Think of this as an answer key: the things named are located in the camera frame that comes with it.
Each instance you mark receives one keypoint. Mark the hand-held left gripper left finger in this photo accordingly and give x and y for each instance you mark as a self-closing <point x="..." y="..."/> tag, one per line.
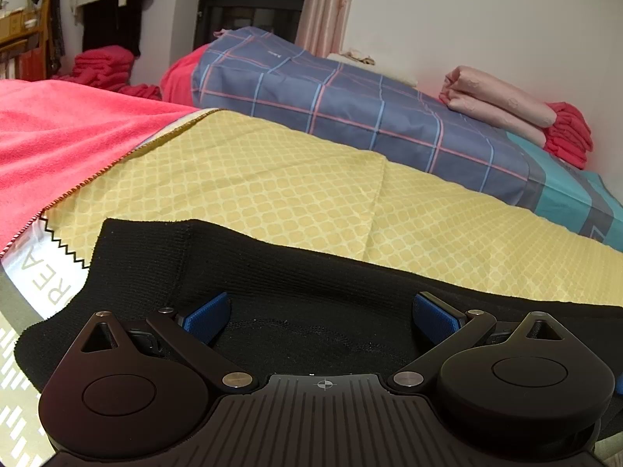
<point x="210" y="318"/>

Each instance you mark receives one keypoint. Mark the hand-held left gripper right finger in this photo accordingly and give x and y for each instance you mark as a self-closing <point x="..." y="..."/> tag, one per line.
<point x="433" y="318"/>

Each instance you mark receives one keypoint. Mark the black knit pants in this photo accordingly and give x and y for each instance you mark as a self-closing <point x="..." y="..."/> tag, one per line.
<point x="316" y="292"/>

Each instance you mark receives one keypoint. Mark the yellow printed blanket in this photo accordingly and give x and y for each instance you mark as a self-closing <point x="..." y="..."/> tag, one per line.
<point x="292" y="194"/>

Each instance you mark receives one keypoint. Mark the pink folded sheet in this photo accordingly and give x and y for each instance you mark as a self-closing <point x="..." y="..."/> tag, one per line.
<point x="496" y="121"/>
<point x="501" y="92"/>

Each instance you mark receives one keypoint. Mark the coral fleece blanket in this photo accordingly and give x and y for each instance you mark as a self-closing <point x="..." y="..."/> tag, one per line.
<point x="63" y="146"/>

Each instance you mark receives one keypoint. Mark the stack of red folded towels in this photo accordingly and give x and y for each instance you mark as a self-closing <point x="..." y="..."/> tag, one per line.
<point x="567" y="131"/>

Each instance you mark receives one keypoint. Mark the red folded blanket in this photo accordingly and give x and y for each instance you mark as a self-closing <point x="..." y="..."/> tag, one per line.
<point x="177" y="78"/>

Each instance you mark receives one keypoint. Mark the plaid folded quilt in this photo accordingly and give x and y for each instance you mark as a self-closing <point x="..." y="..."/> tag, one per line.
<point x="316" y="92"/>

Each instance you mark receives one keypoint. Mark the pile of red clothes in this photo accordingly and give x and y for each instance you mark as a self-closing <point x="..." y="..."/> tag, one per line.
<point x="102" y="65"/>

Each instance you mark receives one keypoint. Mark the hanging clothes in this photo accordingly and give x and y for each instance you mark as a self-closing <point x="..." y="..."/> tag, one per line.
<point x="107" y="9"/>

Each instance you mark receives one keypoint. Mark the pink curtain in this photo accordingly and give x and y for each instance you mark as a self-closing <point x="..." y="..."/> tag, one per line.
<point x="326" y="5"/>

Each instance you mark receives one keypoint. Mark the wooden shelf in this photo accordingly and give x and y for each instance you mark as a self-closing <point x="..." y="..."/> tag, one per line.
<point x="19" y="29"/>

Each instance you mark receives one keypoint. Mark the dark window frame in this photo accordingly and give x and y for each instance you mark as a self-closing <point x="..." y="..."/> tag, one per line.
<point x="243" y="5"/>

